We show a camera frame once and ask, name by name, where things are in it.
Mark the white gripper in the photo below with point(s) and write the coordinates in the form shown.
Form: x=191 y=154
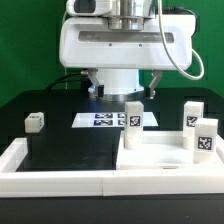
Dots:
x=163 y=44

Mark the white square table top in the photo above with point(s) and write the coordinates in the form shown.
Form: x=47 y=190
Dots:
x=161 y=150

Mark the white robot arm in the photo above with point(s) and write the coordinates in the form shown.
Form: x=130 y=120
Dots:
x=127 y=15

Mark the white sheet with tags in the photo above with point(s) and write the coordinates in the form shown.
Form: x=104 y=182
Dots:
x=109 y=119

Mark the white U-shaped obstacle fence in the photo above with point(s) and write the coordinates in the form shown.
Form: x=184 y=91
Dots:
x=196 y=180

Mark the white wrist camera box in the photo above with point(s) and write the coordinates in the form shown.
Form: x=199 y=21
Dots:
x=88 y=7

